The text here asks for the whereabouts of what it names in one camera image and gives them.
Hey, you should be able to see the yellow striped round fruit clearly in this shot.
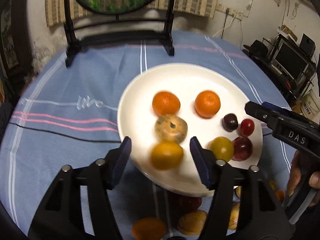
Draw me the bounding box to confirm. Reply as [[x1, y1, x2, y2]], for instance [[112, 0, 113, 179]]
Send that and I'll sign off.
[[228, 202, 240, 230]]

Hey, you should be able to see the yellow speckled round fruit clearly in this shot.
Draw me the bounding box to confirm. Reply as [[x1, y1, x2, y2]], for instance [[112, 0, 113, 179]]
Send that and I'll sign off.
[[177, 210, 208, 236]]

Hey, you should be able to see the yellow orange tomato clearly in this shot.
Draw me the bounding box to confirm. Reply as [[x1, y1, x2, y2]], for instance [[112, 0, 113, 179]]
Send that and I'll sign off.
[[150, 141, 184, 171]]

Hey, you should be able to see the right hand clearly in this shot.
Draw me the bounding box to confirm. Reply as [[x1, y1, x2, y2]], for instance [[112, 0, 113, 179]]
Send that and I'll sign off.
[[286, 150, 320, 196]]

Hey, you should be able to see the white bucket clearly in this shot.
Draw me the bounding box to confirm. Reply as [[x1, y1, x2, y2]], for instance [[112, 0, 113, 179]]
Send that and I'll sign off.
[[300, 90, 319, 120]]

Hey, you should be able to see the small red cherry tomato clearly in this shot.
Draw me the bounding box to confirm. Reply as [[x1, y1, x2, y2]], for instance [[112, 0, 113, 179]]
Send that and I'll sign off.
[[240, 119, 255, 137]]

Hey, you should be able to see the dark red plum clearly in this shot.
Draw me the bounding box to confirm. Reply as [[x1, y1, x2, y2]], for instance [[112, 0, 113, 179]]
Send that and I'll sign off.
[[232, 137, 253, 161]]

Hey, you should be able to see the dark purple small plum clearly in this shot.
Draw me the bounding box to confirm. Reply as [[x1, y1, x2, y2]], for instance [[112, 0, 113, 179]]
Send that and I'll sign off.
[[222, 113, 239, 132]]

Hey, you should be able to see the computer monitor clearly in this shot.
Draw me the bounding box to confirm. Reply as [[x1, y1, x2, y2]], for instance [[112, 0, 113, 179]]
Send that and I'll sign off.
[[273, 42, 309, 80]]

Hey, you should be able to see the green yellow tomato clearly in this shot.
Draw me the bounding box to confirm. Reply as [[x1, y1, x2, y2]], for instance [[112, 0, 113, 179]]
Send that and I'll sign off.
[[208, 137, 234, 162]]

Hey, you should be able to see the orange tangerine right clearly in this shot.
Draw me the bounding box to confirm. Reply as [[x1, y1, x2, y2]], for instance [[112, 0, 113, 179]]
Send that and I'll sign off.
[[194, 90, 221, 119]]

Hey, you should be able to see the orange tangerine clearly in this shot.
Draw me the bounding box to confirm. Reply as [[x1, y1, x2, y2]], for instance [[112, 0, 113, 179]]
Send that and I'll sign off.
[[152, 91, 181, 116], [194, 90, 221, 119]]

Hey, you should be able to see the blue striped tablecloth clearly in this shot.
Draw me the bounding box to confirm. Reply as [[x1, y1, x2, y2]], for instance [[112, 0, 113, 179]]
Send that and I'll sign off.
[[1, 31, 288, 233]]

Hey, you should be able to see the beige speckled fruit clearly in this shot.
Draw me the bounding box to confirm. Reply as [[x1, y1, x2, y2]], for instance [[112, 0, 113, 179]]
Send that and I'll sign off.
[[155, 114, 188, 144]]

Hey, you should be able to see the white oval plate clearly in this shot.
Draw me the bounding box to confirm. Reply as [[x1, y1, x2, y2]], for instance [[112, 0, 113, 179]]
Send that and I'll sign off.
[[117, 63, 248, 197]]

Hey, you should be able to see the orange tangerine left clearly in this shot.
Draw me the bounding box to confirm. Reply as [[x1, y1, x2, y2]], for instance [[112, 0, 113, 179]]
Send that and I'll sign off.
[[152, 91, 181, 116]]

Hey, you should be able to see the round painted screen stand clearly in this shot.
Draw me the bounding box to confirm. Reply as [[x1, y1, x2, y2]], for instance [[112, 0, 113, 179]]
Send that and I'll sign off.
[[63, 0, 175, 68]]

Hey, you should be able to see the wall power strip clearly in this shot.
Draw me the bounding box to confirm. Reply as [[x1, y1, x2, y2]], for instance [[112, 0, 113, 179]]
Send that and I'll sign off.
[[216, 3, 244, 21]]

